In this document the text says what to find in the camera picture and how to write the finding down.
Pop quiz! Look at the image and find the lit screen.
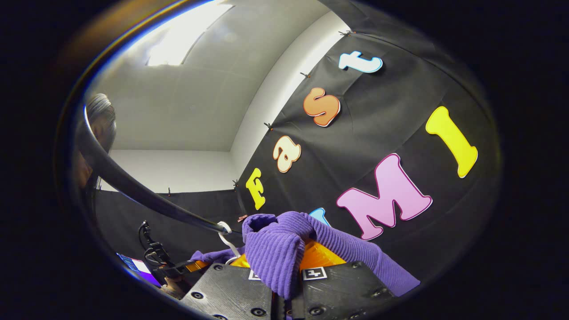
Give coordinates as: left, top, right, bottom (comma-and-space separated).
116, 253, 161, 288

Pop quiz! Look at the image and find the purple ribbed cardigan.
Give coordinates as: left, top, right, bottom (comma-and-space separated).
191, 211, 421, 301

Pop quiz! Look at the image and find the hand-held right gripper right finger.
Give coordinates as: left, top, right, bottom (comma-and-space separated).
300, 240, 396, 320

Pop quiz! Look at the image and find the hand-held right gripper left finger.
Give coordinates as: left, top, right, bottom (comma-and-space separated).
180, 253, 273, 320

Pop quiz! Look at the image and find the person's head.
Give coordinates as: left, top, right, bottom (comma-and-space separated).
72, 93, 117, 189

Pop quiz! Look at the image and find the long ceiling light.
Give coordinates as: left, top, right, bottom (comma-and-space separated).
146, 4, 235, 67

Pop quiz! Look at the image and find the white clothes hanger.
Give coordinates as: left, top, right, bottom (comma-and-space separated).
216, 220, 241, 259

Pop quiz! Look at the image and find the black clothes rail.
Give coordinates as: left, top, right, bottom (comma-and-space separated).
75, 106, 232, 235

